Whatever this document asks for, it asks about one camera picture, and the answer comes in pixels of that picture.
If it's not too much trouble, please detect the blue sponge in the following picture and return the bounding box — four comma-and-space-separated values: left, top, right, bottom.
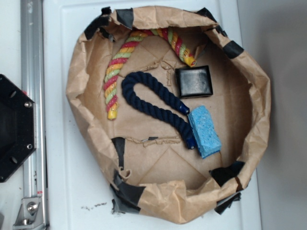
188, 105, 222, 159

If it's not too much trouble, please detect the brown paper bag bin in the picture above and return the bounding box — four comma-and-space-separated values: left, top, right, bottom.
66, 6, 271, 224

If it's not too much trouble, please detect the black square box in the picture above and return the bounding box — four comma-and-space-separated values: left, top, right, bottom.
175, 65, 213, 98

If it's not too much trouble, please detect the white tray board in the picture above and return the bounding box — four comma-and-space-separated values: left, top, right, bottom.
43, 0, 261, 230

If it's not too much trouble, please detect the dark blue twisted rope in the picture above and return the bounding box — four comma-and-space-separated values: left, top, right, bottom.
121, 71, 195, 150

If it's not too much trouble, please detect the multicolour twisted rope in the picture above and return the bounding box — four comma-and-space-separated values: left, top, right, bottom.
103, 27, 197, 120

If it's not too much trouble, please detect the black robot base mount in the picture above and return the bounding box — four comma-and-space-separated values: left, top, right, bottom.
0, 74, 36, 183

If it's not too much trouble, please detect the aluminium frame rail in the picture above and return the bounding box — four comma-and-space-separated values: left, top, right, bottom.
21, 0, 49, 230

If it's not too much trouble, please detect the metal corner bracket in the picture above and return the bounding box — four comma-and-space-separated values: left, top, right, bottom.
12, 197, 44, 230

